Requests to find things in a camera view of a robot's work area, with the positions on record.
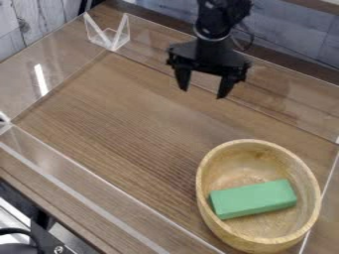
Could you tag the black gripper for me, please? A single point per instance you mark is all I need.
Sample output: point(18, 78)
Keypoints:
point(209, 57)

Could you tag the green rectangular block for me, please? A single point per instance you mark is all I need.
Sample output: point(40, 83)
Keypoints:
point(253, 199)

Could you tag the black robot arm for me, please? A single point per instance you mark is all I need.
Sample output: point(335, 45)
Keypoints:
point(218, 16)

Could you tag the wooden bowl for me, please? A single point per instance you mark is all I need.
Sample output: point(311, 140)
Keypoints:
point(247, 162)

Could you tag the clear acrylic corner bracket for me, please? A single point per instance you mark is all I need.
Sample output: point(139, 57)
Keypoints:
point(109, 38)

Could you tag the clear acrylic tray wall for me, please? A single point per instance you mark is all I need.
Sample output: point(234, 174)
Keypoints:
point(105, 138)

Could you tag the black metal table bracket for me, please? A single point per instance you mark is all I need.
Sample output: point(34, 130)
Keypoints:
point(42, 225)

